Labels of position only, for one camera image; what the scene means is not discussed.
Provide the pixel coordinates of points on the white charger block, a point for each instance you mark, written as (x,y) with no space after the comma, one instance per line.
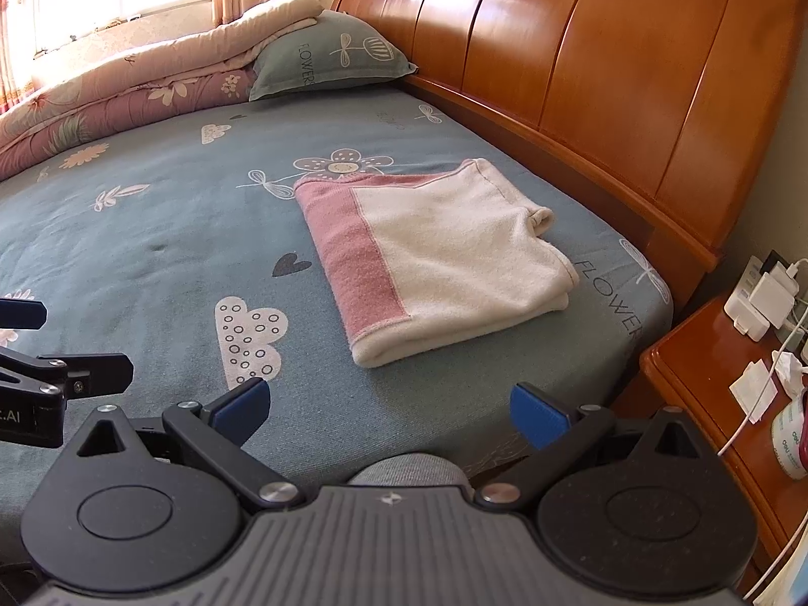
(773,295)

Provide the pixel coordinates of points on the folded white paper tissue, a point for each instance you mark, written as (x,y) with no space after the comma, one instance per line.
(752,388)

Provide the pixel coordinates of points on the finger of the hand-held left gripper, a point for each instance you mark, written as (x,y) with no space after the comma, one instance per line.
(22,314)
(94,372)

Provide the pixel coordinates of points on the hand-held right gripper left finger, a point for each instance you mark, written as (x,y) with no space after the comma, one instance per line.
(237,410)

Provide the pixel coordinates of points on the crumpled white tissue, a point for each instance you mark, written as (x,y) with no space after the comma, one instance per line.
(788,371)

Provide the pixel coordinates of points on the pink and white knit sweater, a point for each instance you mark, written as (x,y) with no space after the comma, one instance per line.
(454,259)

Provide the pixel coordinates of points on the blue floral bed sheet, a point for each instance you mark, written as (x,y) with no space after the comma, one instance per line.
(158,246)

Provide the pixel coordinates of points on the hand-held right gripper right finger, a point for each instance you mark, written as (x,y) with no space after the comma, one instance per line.
(536,413)

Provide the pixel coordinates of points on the white power strip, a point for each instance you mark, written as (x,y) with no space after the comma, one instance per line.
(740,309)

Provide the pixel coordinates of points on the folded pink floral quilt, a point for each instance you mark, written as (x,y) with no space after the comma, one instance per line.
(145,76)

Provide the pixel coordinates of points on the grey-green printed pillow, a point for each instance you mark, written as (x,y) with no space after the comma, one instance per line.
(328,53)

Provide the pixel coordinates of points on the wooden bed headboard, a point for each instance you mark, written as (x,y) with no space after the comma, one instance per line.
(568,44)

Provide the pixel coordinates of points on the wooden nightstand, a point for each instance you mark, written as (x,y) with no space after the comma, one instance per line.
(694,379)

